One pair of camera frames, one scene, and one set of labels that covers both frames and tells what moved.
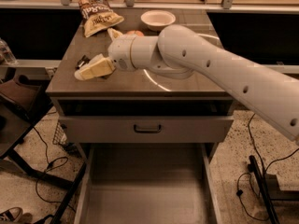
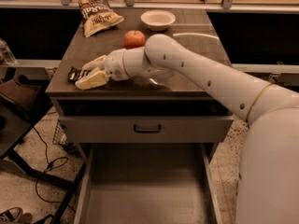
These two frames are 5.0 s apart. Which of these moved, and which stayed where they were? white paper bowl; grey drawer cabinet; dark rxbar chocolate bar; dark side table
Moved: dark rxbar chocolate bar
Stayed: dark side table; grey drawer cabinet; white paper bowl
